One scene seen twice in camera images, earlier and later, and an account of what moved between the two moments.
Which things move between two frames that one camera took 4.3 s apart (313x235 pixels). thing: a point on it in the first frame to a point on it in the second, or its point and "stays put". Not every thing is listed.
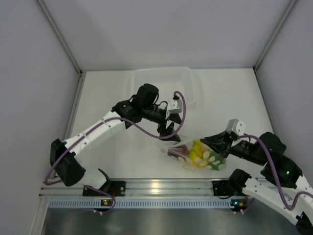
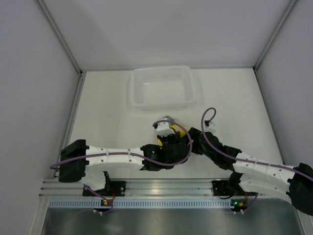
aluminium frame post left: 80,71 stays put
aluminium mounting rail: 142,188 stays put
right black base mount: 234,186 stays put
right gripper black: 222,142 to 195,133
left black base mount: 109,188 stays put
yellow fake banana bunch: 199,153 to 182,132
